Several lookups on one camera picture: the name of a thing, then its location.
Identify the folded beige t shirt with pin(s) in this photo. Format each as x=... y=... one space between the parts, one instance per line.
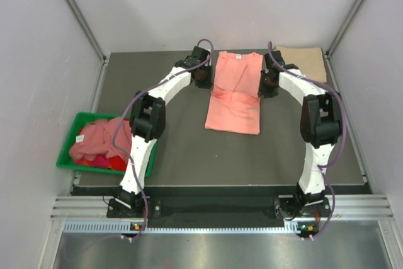
x=310 y=61

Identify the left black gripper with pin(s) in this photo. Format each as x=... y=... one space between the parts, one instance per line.
x=208 y=83

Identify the red shirt in bin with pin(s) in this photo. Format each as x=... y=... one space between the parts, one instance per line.
x=123 y=136

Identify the green plastic bin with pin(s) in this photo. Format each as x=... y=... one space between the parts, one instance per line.
x=69 y=143

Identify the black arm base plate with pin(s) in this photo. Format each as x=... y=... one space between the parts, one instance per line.
x=263 y=211

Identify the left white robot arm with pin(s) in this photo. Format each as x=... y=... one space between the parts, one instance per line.
x=148 y=121

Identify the aluminium frame rail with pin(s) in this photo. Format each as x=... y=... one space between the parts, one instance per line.
x=347 y=207

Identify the slotted grey cable duct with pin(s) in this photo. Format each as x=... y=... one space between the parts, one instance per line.
x=92 y=227

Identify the salmon pink t shirt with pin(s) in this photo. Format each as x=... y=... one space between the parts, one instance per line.
x=234 y=104

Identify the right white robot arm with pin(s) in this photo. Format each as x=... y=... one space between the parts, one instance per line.
x=321 y=123

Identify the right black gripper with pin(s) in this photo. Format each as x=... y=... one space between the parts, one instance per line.
x=262 y=91

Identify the dusty pink shirt in bin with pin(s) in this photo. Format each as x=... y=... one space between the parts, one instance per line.
x=96 y=138

